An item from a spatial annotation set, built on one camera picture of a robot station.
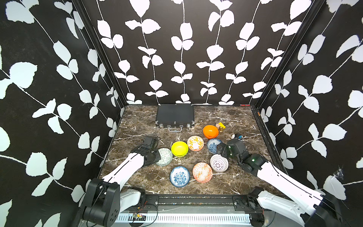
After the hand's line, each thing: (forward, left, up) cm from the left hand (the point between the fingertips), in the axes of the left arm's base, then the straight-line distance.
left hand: (158, 155), depth 87 cm
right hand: (0, -38, +10) cm, 39 cm away
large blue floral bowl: (-13, -13, -3) cm, 18 cm away
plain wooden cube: (+23, -43, -2) cm, 48 cm away
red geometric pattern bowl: (-11, -27, -3) cm, 29 cm away
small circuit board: (-31, +8, -4) cm, 33 cm away
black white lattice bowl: (-6, -38, -3) cm, 39 cm away
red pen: (+47, -73, -5) cm, 87 cm away
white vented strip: (-33, -17, -4) cm, 37 cm away
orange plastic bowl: (+17, -36, -1) cm, 40 cm away
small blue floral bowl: (+7, -36, -3) cm, 37 cm away
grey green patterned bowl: (0, -5, -3) cm, 6 cm away
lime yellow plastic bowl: (+6, -14, -3) cm, 15 cm away
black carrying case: (+32, -10, 0) cm, 34 cm away
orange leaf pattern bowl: (+9, -24, -2) cm, 26 cm away
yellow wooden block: (+24, -47, -3) cm, 53 cm away
